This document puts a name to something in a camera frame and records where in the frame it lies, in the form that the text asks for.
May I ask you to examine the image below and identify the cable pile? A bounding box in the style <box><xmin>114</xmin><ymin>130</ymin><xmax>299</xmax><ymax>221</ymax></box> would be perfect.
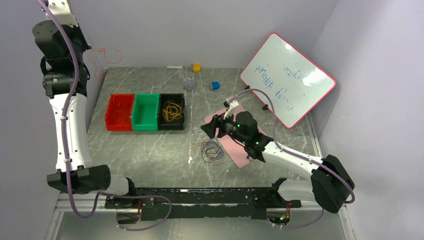
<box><xmin>190</xmin><ymin>138</ymin><xmax>227</xmax><ymax>167</ymax></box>

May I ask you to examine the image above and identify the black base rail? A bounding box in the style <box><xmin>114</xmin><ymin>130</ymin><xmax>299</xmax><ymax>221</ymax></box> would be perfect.
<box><xmin>104</xmin><ymin>187</ymin><xmax>302</xmax><ymax>221</ymax></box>

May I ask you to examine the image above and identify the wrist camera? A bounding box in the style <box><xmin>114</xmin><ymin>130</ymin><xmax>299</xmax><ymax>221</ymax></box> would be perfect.
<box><xmin>223</xmin><ymin>98</ymin><xmax>239</xmax><ymax>120</ymax></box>
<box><xmin>42</xmin><ymin>0</ymin><xmax>79</xmax><ymax>27</ymax></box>

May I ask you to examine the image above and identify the yellow cable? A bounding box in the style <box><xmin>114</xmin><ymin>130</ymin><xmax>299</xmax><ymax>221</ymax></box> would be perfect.
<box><xmin>161</xmin><ymin>100</ymin><xmax>184</xmax><ymax>123</ymax></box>

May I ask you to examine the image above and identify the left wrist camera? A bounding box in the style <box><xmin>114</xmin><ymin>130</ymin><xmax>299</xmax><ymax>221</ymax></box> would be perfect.
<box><xmin>42</xmin><ymin>0</ymin><xmax>79</xmax><ymax>27</ymax></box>

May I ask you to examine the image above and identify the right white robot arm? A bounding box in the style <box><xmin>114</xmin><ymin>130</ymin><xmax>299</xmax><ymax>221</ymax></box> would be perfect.
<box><xmin>200</xmin><ymin>111</ymin><xmax>355</xmax><ymax>214</ymax></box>

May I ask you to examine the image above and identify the white marker pen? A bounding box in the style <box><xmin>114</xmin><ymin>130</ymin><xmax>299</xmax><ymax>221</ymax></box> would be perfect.
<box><xmin>166</xmin><ymin>65</ymin><xmax>184</xmax><ymax>69</ymax></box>

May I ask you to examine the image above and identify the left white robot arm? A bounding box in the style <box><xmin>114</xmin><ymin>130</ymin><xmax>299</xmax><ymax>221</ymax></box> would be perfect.
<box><xmin>32</xmin><ymin>0</ymin><xmax>139</xmax><ymax>208</ymax></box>

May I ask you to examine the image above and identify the pink clipboard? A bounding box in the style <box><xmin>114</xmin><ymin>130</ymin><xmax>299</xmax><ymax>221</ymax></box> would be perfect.
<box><xmin>204</xmin><ymin>106</ymin><xmax>274</xmax><ymax>168</ymax></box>

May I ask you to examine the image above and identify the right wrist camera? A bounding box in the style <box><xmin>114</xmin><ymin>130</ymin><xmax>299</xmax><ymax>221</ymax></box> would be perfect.
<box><xmin>223</xmin><ymin>98</ymin><xmax>239</xmax><ymax>120</ymax></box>

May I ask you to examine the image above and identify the red plastic bin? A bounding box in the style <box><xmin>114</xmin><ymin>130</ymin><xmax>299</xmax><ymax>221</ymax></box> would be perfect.
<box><xmin>104</xmin><ymin>93</ymin><xmax>135</xmax><ymax>132</ymax></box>

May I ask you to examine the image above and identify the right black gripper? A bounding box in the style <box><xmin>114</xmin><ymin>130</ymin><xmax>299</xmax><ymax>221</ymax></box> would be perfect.
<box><xmin>200</xmin><ymin>108</ymin><xmax>248</xmax><ymax>145</ymax></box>

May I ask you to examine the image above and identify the black plastic bin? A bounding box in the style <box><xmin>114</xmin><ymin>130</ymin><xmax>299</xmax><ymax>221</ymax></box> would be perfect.
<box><xmin>157</xmin><ymin>93</ymin><xmax>185</xmax><ymax>131</ymax></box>

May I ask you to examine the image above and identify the green plastic bin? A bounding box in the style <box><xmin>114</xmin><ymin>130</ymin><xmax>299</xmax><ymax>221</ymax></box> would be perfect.
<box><xmin>131</xmin><ymin>93</ymin><xmax>160</xmax><ymax>131</ymax></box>

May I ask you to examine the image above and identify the pink framed whiteboard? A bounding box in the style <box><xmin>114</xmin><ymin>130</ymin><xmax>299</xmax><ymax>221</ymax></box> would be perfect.
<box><xmin>240</xmin><ymin>32</ymin><xmax>336</xmax><ymax>129</ymax></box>

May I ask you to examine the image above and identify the yellow cube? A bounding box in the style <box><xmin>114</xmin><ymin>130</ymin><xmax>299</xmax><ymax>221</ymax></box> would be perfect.
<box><xmin>192</xmin><ymin>64</ymin><xmax>202</xmax><ymax>73</ymax></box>

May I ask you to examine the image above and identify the blue block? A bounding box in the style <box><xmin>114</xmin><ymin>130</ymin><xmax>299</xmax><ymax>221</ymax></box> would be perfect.
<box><xmin>210</xmin><ymin>81</ymin><xmax>221</xmax><ymax>91</ymax></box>

